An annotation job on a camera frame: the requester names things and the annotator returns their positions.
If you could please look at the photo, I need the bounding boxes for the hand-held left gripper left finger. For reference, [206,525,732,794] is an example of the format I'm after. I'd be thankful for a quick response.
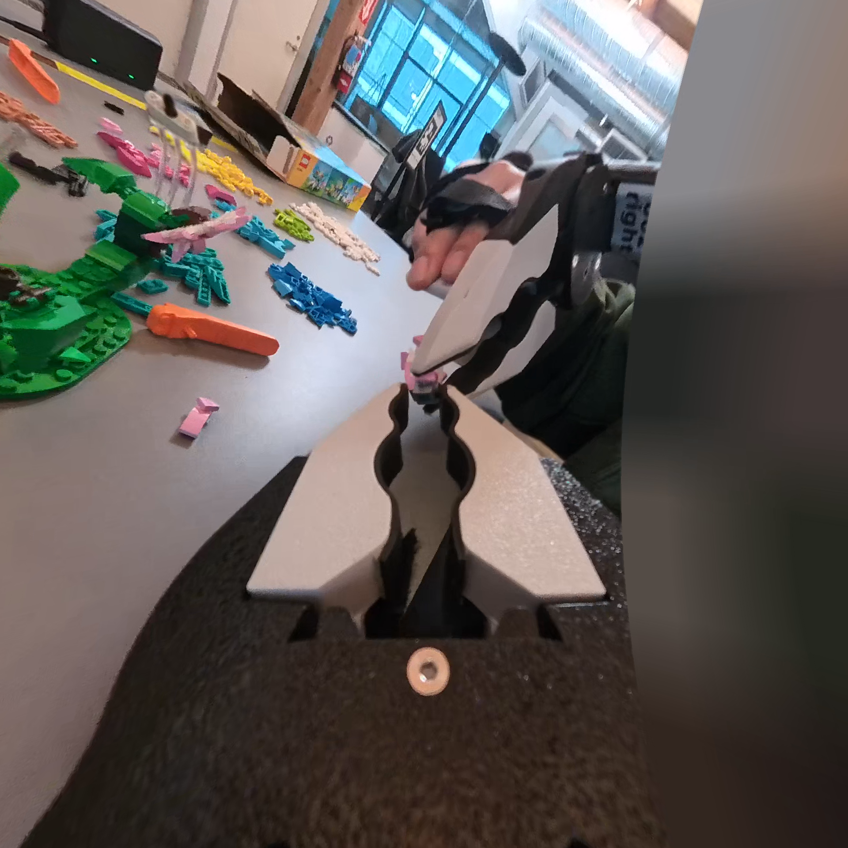
[246,383,408,629]

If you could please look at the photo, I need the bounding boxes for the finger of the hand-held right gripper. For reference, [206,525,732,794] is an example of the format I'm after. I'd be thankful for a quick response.
[450,298,557,398]
[404,201,563,379]

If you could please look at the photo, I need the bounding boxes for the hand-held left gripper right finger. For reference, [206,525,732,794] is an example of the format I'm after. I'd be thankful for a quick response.
[440,386,608,630]

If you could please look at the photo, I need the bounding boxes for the small pink lego flower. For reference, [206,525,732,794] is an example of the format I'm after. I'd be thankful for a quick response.
[399,334,446,415]

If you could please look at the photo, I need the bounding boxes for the pink lego piece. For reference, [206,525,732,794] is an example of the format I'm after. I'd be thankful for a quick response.
[178,396,220,439]

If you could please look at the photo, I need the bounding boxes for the pile of white lego bricks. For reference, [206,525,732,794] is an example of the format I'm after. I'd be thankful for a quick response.
[290,201,383,277]

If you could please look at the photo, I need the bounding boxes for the pile of blue lego bricks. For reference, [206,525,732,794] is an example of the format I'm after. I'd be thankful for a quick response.
[268,262,359,335]

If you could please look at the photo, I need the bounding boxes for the colourful lego box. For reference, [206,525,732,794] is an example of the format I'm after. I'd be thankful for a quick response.
[267,134,372,213]

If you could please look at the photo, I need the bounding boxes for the pile of lime lego bricks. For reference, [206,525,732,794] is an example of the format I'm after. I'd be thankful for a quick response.
[273,208,316,243]

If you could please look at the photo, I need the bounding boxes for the pile of teal lego bricks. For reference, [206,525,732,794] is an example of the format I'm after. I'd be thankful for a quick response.
[95,207,297,318]

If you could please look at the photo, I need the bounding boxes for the pile of yellow lego bricks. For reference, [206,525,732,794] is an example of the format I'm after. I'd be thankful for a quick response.
[151,125,274,206]

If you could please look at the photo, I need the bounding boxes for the large pink lego flower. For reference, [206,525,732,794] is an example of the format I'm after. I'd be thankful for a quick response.
[141,205,254,264]

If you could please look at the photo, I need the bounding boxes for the green lego plant build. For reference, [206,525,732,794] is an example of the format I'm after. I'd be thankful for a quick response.
[0,157,200,400]

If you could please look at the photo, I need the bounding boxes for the pile of magenta lego bricks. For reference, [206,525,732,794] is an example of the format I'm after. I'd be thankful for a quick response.
[97,117,200,183]

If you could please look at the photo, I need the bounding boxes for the dark brown lego pieces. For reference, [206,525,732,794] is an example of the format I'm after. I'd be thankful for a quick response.
[7,151,89,198]

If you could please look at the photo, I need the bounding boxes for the pile of salmon lego bricks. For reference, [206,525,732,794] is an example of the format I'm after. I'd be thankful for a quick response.
[0,91,78,149]

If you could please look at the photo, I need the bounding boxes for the person's right hand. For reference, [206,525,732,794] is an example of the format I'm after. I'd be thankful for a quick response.
[405,158,534,294]

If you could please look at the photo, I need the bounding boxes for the person's green jacket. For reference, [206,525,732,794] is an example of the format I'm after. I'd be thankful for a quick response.
[496,277,636,479]

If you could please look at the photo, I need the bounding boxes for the black stand with marker tag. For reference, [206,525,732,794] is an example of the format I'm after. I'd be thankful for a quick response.
[367,99,465,229]

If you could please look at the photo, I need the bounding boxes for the orange brick separator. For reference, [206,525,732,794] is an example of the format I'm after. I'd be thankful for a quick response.
[145,303,280,358]
[7,38,61,106]

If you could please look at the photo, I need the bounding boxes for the large window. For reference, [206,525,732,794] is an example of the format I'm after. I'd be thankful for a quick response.
[334,0,514,156]

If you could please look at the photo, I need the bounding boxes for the red fire extinguisher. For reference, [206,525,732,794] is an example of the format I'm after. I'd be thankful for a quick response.
[334,32,367,95]

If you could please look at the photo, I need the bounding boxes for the brown cardboard box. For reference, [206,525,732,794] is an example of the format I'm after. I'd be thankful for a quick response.
[182,72,312,180]

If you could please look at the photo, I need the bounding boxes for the black device with green lights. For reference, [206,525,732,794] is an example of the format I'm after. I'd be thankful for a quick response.
[42,0,164,91]

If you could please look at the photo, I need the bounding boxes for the silver ventilation duct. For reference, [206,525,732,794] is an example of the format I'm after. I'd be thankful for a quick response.
[517,0,695,163]

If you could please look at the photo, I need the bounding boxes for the wooden post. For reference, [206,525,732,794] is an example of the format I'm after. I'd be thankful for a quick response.
[290,0,367,135]

